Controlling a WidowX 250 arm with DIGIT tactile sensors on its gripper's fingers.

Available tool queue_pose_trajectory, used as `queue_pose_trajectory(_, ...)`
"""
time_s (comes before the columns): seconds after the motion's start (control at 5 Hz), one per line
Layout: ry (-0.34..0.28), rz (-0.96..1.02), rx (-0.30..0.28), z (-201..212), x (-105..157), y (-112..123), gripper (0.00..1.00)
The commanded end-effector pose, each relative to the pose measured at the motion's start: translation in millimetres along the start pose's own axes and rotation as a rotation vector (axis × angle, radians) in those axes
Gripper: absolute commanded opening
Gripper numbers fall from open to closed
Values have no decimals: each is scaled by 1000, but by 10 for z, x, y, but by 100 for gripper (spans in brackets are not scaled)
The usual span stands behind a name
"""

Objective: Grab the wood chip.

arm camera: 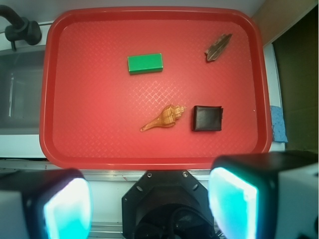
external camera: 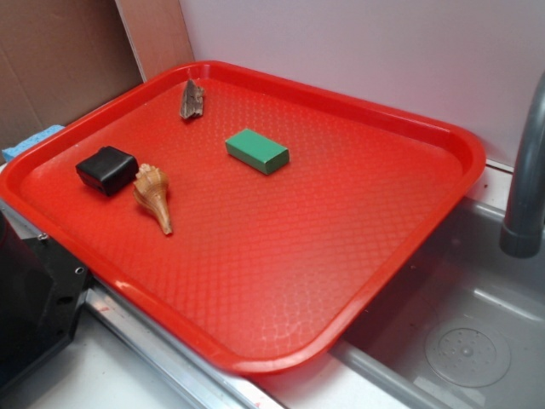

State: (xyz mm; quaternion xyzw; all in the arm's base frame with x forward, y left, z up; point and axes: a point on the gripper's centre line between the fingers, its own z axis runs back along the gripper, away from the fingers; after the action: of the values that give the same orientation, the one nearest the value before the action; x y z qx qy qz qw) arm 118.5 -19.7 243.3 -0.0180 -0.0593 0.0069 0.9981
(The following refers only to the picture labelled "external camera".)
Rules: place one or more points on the brown wood chip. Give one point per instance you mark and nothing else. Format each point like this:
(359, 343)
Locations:
(192, 101)

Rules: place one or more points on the red plastic tray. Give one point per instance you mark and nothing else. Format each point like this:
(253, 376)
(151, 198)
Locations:
(261, 272)

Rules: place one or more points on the tan conch seashell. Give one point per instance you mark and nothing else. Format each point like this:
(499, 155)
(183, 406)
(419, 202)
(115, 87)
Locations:
(150, 191)

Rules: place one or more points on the brown cardboard panel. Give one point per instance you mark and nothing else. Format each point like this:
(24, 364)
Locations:
(59, 61)

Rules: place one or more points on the blue sponge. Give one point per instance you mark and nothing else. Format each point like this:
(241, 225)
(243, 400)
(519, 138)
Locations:
(12, 152)

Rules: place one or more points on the black rectangular box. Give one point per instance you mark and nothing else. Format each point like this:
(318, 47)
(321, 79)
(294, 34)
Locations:
(108, 171)

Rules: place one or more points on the green rectangular block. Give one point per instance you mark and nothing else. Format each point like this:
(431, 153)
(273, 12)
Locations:
(257, 151)

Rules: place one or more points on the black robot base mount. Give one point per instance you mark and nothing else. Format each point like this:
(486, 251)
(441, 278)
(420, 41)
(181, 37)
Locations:
(43, 288)

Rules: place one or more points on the grey faucet spout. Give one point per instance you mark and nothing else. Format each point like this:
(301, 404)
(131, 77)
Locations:
(523, 223)

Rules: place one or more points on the grey plastic sink basin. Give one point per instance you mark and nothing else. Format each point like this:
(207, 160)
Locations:
(461, 325)

